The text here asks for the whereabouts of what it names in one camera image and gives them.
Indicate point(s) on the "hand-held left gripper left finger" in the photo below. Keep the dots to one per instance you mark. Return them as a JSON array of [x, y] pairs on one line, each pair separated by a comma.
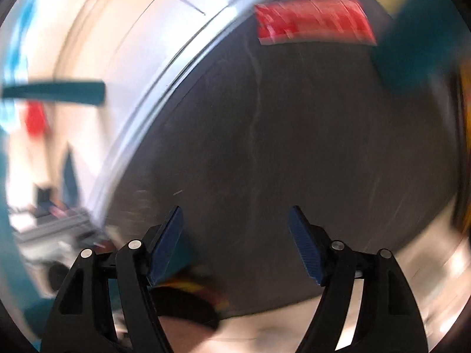
[[167, 246]]

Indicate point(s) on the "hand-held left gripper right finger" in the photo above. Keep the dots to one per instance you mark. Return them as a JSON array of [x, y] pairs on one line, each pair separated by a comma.
[[307, 250]]

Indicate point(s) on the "teal object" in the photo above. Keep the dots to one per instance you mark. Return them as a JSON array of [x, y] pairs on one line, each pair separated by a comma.
[[408, 44]]

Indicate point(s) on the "teal bar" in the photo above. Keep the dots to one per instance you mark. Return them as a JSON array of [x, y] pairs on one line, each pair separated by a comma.
[[55, 92]]

